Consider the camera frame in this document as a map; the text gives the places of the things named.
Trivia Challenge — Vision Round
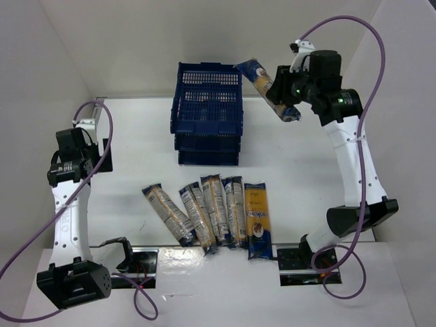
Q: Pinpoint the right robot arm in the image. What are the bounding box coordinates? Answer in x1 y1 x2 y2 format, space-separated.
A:
266 43 399 257

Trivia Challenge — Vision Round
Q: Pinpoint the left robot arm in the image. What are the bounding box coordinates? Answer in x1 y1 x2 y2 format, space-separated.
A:
37 119 113 310

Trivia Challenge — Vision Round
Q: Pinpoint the blue stacked tray shelf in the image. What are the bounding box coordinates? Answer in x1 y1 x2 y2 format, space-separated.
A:
170 63 243 166

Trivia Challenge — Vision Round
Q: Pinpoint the leftmost spaghetti bag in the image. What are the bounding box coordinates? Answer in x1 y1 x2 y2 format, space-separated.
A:
142 183 197 247

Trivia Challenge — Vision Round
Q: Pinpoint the yellow blue spaghetti bag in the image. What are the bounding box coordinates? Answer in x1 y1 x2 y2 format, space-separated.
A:
244 183 273 260

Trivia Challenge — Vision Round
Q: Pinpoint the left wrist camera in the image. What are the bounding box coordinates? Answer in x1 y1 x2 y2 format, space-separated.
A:
72 119 97 138

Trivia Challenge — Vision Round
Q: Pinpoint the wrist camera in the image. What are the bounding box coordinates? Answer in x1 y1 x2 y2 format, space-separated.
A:
290 39 315 57
72 119 97 138

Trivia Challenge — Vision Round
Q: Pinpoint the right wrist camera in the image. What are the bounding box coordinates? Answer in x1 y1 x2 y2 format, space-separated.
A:
290 39 315 57

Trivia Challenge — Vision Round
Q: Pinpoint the aluminium table edge rail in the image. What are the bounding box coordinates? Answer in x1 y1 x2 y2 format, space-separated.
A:
54 97 106 248

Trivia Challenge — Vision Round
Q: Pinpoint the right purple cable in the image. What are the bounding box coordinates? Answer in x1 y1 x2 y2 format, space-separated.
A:
298 15 388 300

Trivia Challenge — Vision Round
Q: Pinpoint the purple cable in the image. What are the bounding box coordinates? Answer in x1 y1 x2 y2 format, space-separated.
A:
0 100 159 323
298 15 388 300

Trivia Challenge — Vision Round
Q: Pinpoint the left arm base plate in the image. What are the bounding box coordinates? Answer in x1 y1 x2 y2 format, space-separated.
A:
115 248 158 289

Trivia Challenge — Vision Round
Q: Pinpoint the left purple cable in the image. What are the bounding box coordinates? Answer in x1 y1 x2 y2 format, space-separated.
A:
0 100 159 323

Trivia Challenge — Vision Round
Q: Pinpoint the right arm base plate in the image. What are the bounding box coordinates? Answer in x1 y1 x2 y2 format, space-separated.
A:
277 247 342 286

